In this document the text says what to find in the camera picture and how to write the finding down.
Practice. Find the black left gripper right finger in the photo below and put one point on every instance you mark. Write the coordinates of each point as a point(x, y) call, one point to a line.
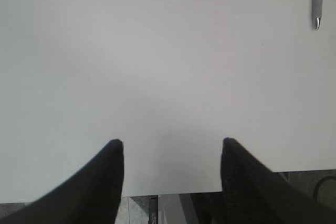
point(254, 194)

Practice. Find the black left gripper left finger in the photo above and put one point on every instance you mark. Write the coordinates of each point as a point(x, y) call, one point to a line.
point(91, 195)

